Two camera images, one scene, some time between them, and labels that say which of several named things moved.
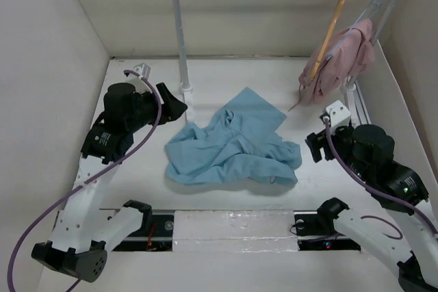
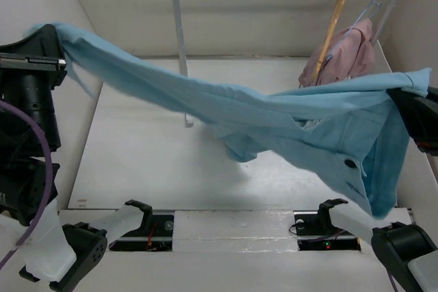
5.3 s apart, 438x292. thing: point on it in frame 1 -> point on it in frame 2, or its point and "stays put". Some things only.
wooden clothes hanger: x=331 y=33 stays put
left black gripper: x=172 y=108 -> x=42 y=48
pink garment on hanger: x=350 y=54 stays put
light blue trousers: x=241 y=143 -> x=350 y=126
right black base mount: x=316 y=232 stays put
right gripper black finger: x=315 y=141 -> x=421 y=114
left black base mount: x=154 y=234 stays put
